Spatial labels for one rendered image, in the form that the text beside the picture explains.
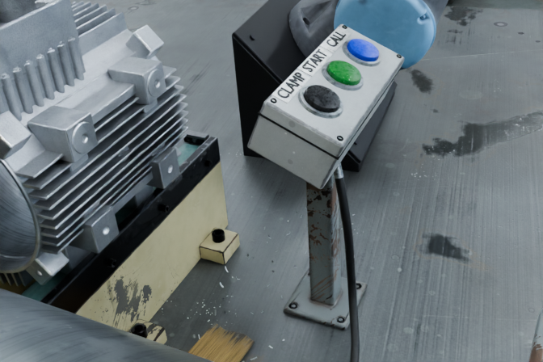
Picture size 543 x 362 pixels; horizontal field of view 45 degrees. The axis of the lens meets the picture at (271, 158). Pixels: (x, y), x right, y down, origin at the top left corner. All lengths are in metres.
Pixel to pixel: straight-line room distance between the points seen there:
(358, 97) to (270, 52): 0.37
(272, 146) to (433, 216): 0.37
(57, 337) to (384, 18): 0.59
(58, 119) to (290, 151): 0.18
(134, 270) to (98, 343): 0.44
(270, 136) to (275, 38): 0.43
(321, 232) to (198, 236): 0.18
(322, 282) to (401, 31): 0.29
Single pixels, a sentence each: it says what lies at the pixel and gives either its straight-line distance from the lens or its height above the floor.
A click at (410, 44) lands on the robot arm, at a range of 0.77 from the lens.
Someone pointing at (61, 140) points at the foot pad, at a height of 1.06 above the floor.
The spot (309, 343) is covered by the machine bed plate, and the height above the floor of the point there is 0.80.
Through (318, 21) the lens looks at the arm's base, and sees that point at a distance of 0.95.
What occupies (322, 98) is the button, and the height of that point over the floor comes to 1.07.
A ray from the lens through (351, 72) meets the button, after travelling 0.56.
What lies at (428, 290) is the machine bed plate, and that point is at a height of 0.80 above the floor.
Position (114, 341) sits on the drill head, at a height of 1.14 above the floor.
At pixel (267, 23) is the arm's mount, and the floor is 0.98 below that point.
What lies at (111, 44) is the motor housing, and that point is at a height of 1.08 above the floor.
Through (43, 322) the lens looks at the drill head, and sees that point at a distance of 0.25.
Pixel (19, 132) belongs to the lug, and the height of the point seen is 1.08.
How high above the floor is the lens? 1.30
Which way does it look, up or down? 32 degrees down
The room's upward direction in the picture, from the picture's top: 4 degrees counter-clockwise
